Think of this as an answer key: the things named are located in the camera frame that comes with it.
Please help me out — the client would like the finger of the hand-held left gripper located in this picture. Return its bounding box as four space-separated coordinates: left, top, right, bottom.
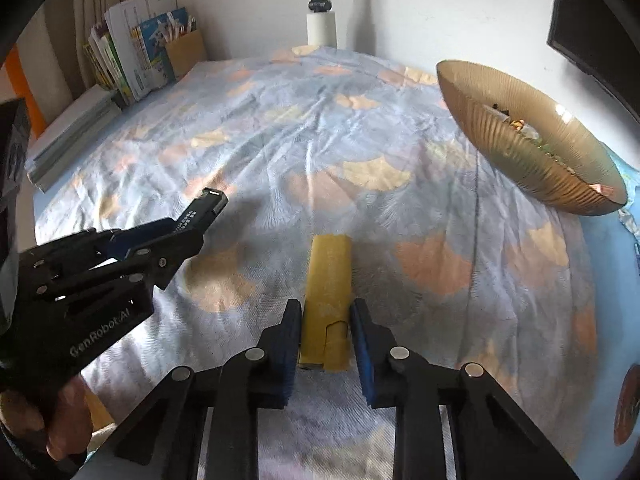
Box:
30 217 177 283
117 220 208 292

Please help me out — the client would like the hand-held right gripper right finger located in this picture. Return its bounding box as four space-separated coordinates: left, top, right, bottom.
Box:
349 299 581 480

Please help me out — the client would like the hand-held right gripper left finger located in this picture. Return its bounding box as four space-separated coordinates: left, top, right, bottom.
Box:
102 299 304 480

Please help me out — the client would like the black rectangular device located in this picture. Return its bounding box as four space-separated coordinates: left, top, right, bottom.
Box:
172 187 230 234

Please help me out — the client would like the yellow plastic tube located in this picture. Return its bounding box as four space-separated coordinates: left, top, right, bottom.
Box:
299 234 354 374

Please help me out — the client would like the brown ribbed glass bowl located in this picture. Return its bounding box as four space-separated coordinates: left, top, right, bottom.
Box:
436 59 629 217

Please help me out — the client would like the person's left forearm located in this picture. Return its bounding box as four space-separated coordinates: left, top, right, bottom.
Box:
0 425 86 480

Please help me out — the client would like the person's left hand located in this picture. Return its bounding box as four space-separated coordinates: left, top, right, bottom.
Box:
0 375 94 461

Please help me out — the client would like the stack of flat grey books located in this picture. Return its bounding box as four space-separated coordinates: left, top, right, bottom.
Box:
26 85 124 194

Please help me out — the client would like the printed blue blanket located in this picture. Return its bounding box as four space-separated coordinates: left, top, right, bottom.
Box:
32 44 626 480

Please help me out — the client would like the cardboard pen holder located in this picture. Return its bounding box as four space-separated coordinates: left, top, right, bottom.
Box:
163 29 208 80

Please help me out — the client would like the row of upright books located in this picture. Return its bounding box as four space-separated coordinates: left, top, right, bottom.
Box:
82 0 199 107

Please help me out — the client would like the light blue mat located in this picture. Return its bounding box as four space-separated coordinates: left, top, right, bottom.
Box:
582 140 640 413

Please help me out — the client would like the round brown coaster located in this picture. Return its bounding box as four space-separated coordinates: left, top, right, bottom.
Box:
613 364 640 447

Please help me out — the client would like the white lamp pole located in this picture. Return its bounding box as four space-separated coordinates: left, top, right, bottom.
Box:
305 0 339 49

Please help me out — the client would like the black monitor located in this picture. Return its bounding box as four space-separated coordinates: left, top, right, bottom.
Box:
546 0 640 124

